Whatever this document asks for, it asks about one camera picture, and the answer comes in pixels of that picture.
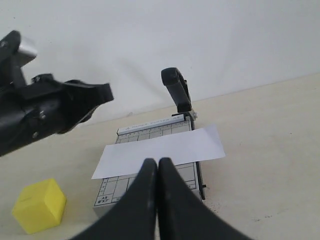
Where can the white paper strip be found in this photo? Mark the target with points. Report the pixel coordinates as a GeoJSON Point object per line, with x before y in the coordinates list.
{"type": "Point", "coordinates": [198, 145]}

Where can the grey paper cutter base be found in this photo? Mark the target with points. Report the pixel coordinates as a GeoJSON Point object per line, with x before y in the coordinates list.
{"type": "Point", "coordinates": [113, 188]}

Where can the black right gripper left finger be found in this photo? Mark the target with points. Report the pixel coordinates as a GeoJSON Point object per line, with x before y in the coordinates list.
{"type": "Point", "coordinates": [133, 217]}

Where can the black cutter blade arm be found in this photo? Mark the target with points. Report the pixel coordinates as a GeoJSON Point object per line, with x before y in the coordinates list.
{"type": "Point", "coordinates": [177, 87]}

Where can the yellow foam cube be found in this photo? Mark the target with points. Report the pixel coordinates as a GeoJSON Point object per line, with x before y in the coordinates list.
{"type": "Point", "coordinates": [39, 206]}

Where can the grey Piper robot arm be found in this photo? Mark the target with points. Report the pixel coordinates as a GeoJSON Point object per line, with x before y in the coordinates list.
{"type": "Point", "coordinates": [15, 52]}

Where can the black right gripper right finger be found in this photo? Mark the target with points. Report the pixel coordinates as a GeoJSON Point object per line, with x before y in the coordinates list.
{"type": "Point", "coordinates": [182, 215]}

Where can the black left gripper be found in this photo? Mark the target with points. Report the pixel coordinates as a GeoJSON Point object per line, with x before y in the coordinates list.
{"type": "Point", "coordinates": [48, 107]}

